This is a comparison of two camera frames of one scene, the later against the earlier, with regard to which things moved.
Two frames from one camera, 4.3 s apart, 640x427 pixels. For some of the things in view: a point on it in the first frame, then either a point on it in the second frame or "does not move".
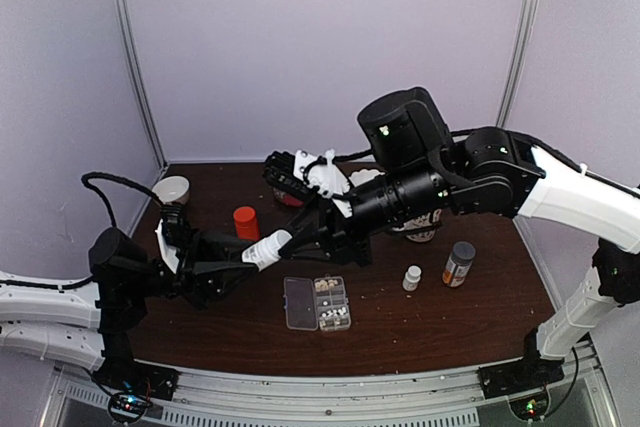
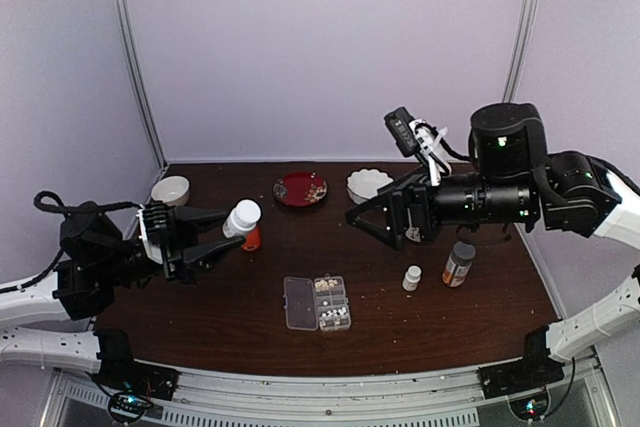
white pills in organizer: x=324 y=286 does not move
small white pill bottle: x=268 y=251 to x=242 y=218
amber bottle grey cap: x=459 y=264 does not move
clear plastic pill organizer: x=319 y=304 does not move
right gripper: x=340 y=244 to x=416 y=196
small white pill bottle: x=412 y=278 does not move
